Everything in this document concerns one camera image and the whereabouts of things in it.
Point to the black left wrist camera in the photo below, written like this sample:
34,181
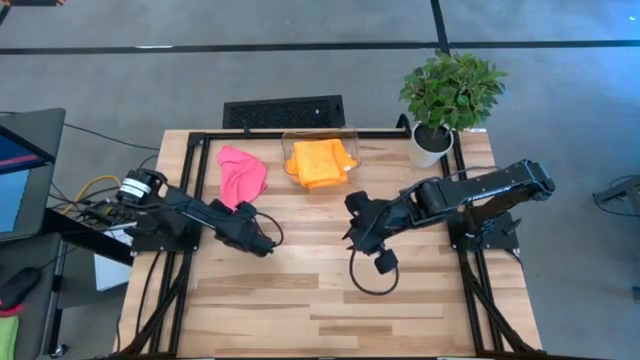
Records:
262,245

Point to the grey computer monitor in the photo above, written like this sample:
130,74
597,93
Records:
40,150

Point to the black computer mouse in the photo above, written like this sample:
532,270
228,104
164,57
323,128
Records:
17,287

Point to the black desk edge bar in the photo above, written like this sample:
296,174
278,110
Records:
80,235

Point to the white paper sheet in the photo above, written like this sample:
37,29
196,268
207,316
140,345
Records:
112,272

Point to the black metal stand base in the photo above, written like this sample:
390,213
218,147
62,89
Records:
620,192

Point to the orange microfiber towel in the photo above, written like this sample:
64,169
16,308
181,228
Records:
317,160
325,185

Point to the pink microfiber towel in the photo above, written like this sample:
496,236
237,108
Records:
240,172

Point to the black perforated floor box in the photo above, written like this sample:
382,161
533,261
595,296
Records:
280,112

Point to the green plant in white pot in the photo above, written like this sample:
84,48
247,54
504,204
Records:
450,90

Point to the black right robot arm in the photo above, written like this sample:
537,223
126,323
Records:
490,187

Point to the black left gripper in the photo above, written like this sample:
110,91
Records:
232,225

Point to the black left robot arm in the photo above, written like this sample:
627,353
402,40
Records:
185,205

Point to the clear plastic bin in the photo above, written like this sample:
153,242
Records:
350,136

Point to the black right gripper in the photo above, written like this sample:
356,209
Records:
390,222

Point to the green cloth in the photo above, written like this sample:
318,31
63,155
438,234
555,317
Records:
7,340

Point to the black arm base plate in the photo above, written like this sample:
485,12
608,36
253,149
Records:
150,242
505,240

